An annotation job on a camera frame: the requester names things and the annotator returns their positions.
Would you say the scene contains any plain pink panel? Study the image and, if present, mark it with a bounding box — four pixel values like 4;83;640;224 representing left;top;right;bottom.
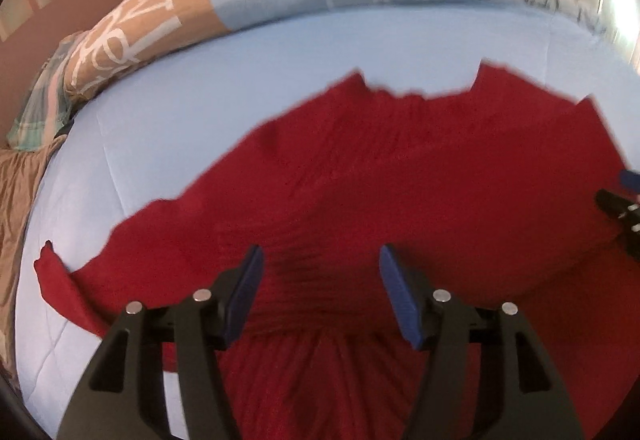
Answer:
0;0;131;151

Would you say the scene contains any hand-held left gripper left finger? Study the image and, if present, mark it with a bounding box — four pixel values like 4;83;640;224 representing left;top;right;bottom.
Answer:
57;245;265;440

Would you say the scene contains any brown ruffled cloth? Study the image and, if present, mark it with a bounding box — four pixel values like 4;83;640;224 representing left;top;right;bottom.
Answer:
0;140;66;391

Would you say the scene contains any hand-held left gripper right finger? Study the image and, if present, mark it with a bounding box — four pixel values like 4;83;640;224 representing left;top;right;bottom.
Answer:
378;244;588;440

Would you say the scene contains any red knit sweater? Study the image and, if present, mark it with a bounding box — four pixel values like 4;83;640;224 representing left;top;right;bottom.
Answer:
34;62;640;440

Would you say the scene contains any light blue bed sheet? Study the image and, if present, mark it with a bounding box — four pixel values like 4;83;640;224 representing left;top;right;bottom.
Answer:
12;4;640;440

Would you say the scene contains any plaid pillow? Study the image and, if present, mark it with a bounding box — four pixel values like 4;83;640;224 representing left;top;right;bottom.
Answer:
7;32;96;151

